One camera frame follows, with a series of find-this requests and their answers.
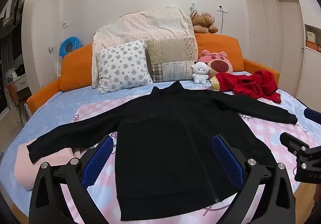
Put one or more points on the small blue party hat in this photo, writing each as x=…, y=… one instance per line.
x=193, y=7

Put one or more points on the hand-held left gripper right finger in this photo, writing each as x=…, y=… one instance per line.
x=228, y=161

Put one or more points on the brown plush toy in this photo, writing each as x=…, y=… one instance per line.
x=203, y=21

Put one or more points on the white container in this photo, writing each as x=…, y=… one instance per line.
x=310, y=35

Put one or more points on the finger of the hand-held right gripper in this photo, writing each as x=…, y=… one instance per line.
x=313, y=114
x=291, y=142

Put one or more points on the black jacket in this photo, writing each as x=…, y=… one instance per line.
x=163, y=138

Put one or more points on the pale pink folded cloth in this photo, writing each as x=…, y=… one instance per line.
x=27, y=175

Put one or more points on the white door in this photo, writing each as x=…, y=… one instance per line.
x=288, y=45
x=254, y=25

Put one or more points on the floral print pillow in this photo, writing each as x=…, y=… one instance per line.
x=123, y=65

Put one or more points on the beige patchwork pillow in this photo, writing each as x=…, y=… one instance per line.
x=170, y=58

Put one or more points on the red garment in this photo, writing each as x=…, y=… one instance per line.
x=250, y=86

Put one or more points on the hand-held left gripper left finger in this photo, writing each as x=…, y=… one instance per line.
x=97, y=161

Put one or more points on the dark shelving unit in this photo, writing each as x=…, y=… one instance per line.
x=10, y=38

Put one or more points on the pink checked printed blanket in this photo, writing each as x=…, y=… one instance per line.
x=263, y=136

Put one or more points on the white sheep plush toy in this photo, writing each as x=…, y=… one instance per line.
x=200, y=73

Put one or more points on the white wall socket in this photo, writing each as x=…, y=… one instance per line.
x=223, y=9

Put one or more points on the cream knitted blanket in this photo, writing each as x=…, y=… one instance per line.
x=150, y=23

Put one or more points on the pink bear plush toy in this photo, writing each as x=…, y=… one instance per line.
x=222, y=63

